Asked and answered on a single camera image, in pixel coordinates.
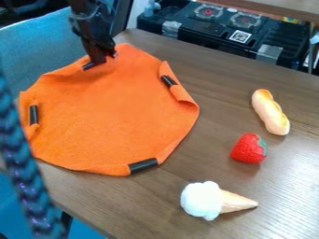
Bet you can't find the blue braided cable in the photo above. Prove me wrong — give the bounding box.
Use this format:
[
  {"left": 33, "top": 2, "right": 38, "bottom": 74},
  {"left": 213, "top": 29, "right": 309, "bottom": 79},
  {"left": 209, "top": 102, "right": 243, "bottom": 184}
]
[{"left": 0, "top": 69, "right": 68, "bottom": 239}]

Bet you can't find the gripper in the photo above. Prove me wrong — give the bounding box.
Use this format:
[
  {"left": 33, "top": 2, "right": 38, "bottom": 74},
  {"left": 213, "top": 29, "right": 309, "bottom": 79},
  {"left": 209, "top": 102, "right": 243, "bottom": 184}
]
[{"left": 67, "top": 10, "right": 118, "bottom": 67}]

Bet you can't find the red toy strawberry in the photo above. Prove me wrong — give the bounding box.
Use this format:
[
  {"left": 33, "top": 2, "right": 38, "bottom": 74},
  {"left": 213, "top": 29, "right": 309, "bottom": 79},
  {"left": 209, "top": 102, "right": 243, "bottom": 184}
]
[{"left": 229, "top": 132, "right": 269, "bottom": 165}]

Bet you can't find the orange cloth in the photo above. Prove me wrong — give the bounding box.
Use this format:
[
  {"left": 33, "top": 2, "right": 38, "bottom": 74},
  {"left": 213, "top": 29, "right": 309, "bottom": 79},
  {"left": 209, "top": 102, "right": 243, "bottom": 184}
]
[{"left": 19, "top": 42, "right": 201, "bottom": 177}]

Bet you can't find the toy ice cream cone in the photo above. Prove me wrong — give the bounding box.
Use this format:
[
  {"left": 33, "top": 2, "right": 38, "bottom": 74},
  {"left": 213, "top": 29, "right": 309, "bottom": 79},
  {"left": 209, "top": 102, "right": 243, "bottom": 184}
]
[{"left": 179, "top": 180, "right": 259, "bottom": 222}]

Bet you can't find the black tool case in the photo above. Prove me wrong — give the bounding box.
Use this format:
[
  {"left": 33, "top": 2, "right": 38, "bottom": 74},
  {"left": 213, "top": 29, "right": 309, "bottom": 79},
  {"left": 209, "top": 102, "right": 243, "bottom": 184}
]
[{"left": 135, "top": 0, "right": 312, "bottom": 70}]

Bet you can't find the toy bread loaf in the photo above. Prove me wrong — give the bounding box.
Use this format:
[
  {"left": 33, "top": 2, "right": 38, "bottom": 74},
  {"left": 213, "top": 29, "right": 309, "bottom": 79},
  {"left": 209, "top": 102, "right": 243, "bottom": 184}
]
[{"left": 250, "top": 88, "right": 292, "bottom": 136}]

